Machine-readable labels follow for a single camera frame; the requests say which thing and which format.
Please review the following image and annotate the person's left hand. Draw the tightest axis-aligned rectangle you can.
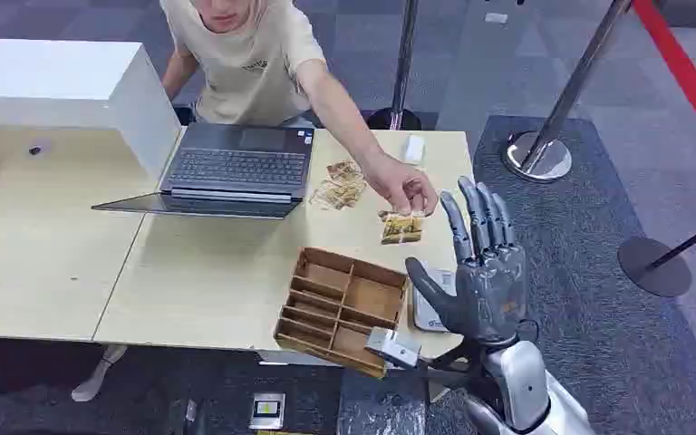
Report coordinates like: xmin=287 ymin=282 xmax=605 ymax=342
xmin=364 ymin=152 xmax=440 ymax=218

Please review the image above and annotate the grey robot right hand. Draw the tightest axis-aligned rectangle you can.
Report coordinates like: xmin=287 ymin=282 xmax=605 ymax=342
xmin=404 ymin=175 xmax=529 ymax=350

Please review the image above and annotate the printed yellow card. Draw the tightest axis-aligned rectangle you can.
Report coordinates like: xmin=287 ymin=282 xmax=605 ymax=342
xmin=377 ymin=209 xmax=427 ymax=247

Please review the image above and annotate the small white box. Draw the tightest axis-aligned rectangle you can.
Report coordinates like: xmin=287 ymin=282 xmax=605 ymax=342
xmin=402 ymin=134 xmax=427 ymax=166

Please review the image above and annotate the pile of printed cards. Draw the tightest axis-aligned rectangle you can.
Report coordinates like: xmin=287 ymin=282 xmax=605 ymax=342
xmin=308 ymin=159 xmax=368 ymax=212

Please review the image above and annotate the wooden compartment card box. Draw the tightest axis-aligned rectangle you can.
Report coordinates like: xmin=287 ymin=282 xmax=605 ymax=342
xmin=273 ymin=246 xmax=410 ymax=380

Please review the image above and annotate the dark grey open laptop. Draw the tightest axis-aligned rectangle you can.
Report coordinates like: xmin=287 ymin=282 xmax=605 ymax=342
xmin=91 ymin=122 xmax=317 ymax=221

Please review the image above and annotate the person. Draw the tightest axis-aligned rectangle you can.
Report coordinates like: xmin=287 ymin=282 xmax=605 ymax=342
xmin=159 ymin=0 xmax=440 ymax=218

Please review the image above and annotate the silver floor socket plate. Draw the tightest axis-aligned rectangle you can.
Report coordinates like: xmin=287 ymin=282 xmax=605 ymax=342
xmin=247 ymin=392 xmax=287 ymax=431

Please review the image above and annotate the red barrier belt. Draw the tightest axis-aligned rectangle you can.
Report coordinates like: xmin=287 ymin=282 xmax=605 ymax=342
xmin=632 ymin=0 xmax=696 ymax=166

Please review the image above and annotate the white desk leg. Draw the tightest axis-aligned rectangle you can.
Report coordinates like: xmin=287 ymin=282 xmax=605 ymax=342
xmin=71 ymin=343 xmax=129 ymax=403

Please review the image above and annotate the white desk partition box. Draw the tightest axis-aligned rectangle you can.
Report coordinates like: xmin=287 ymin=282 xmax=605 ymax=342
xmin=0 ymin=38 xmax=183 ymax=182

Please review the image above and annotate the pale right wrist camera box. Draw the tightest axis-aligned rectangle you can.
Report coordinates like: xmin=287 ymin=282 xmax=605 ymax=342
xmin=364 ymin=326 xmax=423 ymax=371

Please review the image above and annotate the chrome stanchion post black base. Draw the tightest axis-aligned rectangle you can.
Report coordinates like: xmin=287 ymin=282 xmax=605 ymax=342
xmin=366 ymin=0 xmax=423 ymax=132

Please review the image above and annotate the chrome stanchion post silver base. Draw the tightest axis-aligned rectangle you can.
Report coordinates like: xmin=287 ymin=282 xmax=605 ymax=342
xmin=502 ymin=0 xmax=633 ymax=184

